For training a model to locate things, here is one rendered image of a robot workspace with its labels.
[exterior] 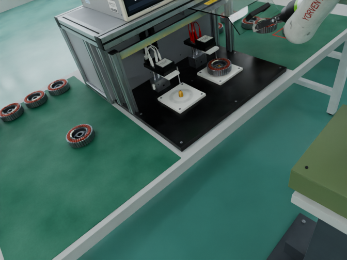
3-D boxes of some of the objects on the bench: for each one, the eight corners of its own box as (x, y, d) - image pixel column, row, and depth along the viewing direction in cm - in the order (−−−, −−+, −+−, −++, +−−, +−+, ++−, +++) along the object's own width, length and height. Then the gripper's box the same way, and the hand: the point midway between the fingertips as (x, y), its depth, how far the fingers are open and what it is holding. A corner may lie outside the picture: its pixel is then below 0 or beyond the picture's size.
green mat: (181, 158, 97) (181, 157, 97) (14, 289, 74) (13, 289, 73) (73, 76, 156) (73, 75, 156) (-38, 133, 133) (-38, 133, 133)
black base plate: (286, 71, 123) (286, 66, 122) (182, 152, 99) (180, 147, 97) (210, 46, 153) (210, 42, 152) (116, 103, 129) (114, 99, 127)
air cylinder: (170, 84, 128) (168, 75, 124) (158, 92, 125) (155, 82, 121) (163, 81, 131) (161, 71, 127) (152, 88, 128) (148, 79, 125)
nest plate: (242, 69, 126) (242, 67, 125) (220, 85, 121) (220, 83, 120) (218, 61, 136) (218, 59, 135) (196, 75, 130) (196, 72, 129)
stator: (97, 127, 117) (94, 121, 115) (92, 146, 109) (88, 140, 107) (73, 131, 119) (69, 125, 116) (65, 150, 111) (61, 144, 108)
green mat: (359, 18, 146) (359, 18, 146) (293, 70, 123) (293, 70, 123) (225, -4, 206) (225, -4, 206) (164, 28, 182) (163, 28, 182)
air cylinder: (206, 62, 137) (205, 51, 133) (196, 68, 134) (194, 58, 131) (200, 59, 140) (198, 49, 137) (189, 65, 138) (187, 55, 134)
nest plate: (205, 95, 117) (205, 93, 116) (179, 113, 111) (179, 111, 110) (183, 84, 127) (182, 82, 126) (157, 100, 121) (157, 98, 120)
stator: (236, 69, 125) (236, 62, 123) (218, 80, 122) (217, 72, 119) (220, 61, 133) (220, 54, 130) (202, 70, 129) (201, 64, 127)
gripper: (272, 30, 112) (245, 40, 133) (318, 13, 117) (284, 25, 138) (268, 11, 110) (240, 25, 132) (314, -5, 115) (280, 10, 136)
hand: (265, 24), depth 133 cm, fingers closed on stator, 11 cm apart
